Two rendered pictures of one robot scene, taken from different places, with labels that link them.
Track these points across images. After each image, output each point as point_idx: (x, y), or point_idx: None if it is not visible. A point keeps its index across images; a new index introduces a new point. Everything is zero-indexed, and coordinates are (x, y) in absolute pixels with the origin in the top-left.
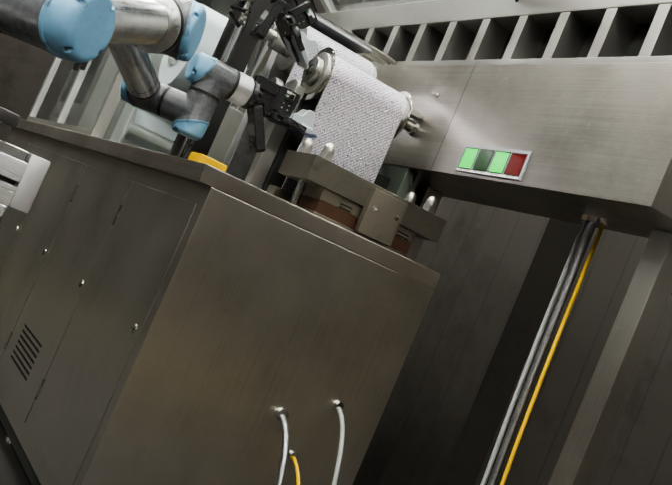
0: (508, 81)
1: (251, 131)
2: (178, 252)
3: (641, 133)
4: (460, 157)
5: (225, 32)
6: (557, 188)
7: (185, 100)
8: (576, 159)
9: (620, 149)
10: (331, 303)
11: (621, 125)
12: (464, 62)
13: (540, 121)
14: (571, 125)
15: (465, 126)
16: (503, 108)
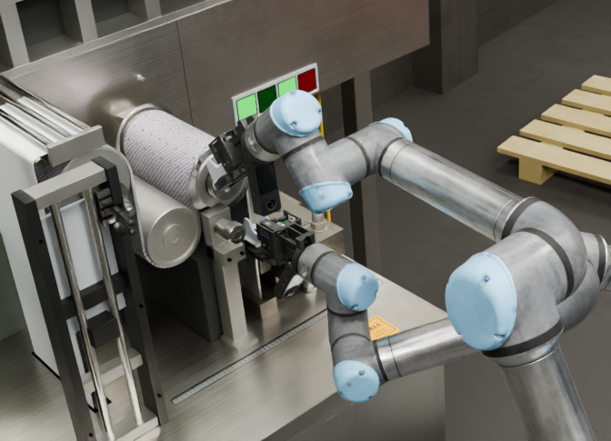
0: (241, 17)
1: (295, 284)
2: (437, 387)
3: (401, 1)
4: (235, 113)
5: (52, 267)
6: (355, 75)
7: (366, 324)
8: (359, 45)
9: (391, 20)
10: None
11: (383, 3)
12: (150, 24)
13: (305, 35)
14: (339, 24)
15: (214, 84)
16: (254, 45)
